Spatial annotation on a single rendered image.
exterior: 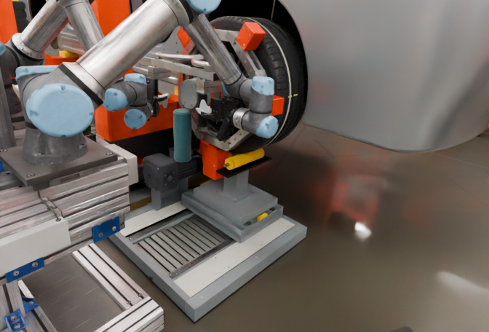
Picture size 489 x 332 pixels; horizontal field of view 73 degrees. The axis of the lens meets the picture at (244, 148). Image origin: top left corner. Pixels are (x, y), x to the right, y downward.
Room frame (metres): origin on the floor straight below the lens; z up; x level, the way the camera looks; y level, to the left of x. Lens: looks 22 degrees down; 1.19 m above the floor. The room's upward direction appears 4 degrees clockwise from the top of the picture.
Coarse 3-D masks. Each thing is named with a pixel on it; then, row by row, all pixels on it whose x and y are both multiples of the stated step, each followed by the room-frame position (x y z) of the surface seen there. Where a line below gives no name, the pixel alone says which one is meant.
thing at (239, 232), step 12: (192, 192) 1.75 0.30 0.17; (192, 204) 1.65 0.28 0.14; (204, 204) 1.66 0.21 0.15; (204, 216) 1.58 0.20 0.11; (216, 216) 1.52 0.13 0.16; (264, 216) 1.53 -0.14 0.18; (276, 216) 1.61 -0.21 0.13; (228, 228) 1.45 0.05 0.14; (240, 228) 1.45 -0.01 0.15; (252, 228) 1.45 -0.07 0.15; (264, 228) 1.54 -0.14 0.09; (240, 240) 1.39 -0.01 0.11
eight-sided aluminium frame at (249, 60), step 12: (228, 36) 1.46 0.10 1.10; (192, 48) 1.63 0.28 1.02; (240, 48) 1.42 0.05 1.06; (240, 60) 1.41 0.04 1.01; (252, 60) 1.44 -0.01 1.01; (252, 72) 1.36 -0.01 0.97; (264, 72) 1.39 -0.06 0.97; (192, 120) 1.62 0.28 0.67; (204, 132) 1.60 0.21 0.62; (240, 132) 1.40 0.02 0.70; (216, 144) 1.50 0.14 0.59; (228, 144) 1.44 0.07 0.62
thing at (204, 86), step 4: (196, 80) 1.26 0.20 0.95; (200, 80) 1.25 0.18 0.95; (204, 80) 1.25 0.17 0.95; (208, 80) 1.25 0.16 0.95; (220, 80) 1.29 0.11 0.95; (196, 84) 1.26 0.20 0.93; (200, 84) 1.25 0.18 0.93; (204, 84) 1.23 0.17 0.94; (208, 84) 1.25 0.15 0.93; (212, 84) 1.26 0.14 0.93; (216, 84) 1.28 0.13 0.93; (220, 84) 1.30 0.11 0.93; (196, 88) 1.26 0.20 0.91; (200, 88) 1.25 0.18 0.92; (204, 88) 1.23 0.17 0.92; (208, 88) 1.25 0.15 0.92; (212, 88) 1.26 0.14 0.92; (216, 88) 1.28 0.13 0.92; (220, 88) 1.30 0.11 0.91; (200, 92) 1.25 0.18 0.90; (204, 92) 1.23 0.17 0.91; (208, 92) 1.25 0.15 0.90; (212, 92) 1.27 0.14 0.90
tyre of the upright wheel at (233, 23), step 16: (224, 16) 1.63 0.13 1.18; (272, 32) 1.54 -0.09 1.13; (272, 48) 1.44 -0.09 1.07; (288, 48) 1.53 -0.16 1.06; (272, 64) 1.41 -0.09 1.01; (288, 64) 1.46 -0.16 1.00; (304, 64) 1.55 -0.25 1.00; (288, 80) 1.43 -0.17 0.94; (304, 80) 1.52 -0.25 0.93; (288, 96) 1.42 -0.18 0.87; (304, 96) 1.51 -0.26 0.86; (288, 112) 1.44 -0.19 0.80; (208, 128) 1.66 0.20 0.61; (288, 128) 1.50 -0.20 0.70; (240, 144) 1.51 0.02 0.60; (256, 144) 1.44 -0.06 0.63
